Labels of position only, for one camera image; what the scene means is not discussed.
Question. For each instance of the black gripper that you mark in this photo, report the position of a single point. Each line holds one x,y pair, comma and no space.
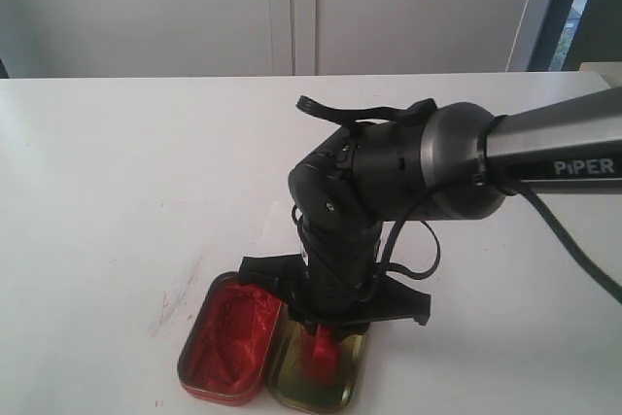
380,299

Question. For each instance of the red stamp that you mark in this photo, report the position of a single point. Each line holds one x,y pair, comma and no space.
325,352

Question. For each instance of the red ink pad tin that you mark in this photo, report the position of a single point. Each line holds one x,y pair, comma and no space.
226,353

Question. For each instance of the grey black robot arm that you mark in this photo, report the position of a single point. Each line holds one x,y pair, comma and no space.
384,167

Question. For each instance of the gold tin lid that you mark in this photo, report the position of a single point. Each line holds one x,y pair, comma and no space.
292,381

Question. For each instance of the white paper sheet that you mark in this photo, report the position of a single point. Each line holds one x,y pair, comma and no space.
291,251

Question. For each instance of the white cabinet doors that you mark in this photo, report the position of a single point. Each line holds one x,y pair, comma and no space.
169,38

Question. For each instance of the dark window frame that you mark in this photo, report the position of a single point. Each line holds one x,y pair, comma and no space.
575,32

